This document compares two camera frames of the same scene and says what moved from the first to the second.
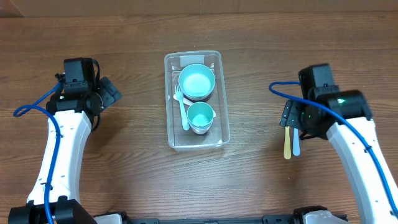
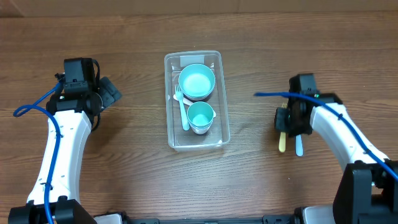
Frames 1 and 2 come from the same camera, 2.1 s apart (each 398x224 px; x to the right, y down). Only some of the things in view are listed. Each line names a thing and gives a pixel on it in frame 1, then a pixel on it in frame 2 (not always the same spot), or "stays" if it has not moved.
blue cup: [200, 126] stays
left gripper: [107, 92] stays
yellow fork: [287, 147] -> [282, 140]
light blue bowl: [196, 81] stays
